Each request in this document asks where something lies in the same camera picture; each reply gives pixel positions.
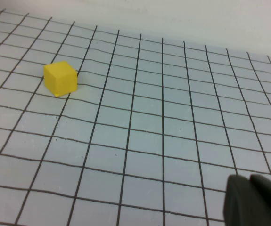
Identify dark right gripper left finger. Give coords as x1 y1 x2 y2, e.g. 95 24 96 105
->
222 174 271 226

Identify white grid-lined table mat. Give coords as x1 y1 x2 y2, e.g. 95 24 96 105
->
0 7 271 226

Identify yellow foam cube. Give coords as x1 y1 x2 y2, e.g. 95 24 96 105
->
43 61 78 98

